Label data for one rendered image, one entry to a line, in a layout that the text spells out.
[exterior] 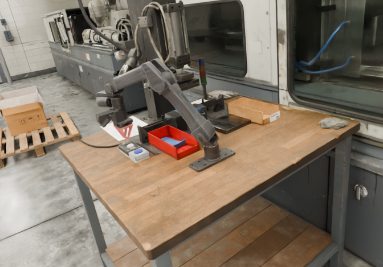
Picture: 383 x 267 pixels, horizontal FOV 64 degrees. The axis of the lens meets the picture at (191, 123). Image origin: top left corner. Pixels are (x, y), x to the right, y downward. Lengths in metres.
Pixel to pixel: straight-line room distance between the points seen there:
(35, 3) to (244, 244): 9.65
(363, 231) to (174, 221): 1.21
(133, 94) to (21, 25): 6.34
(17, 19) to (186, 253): 9.43
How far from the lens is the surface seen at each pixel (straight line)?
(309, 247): 1.87
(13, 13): 10.55
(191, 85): 1.54
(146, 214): 1.03
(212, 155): 1.21
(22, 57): 10.57
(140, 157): 1.34
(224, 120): 1.58
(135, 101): 4.77
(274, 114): 1.59
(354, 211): 1.90
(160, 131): 1.50
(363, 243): 1.99
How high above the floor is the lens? 1.51
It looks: 22 degrees down
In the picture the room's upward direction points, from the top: 8 degrees counter-clockwise
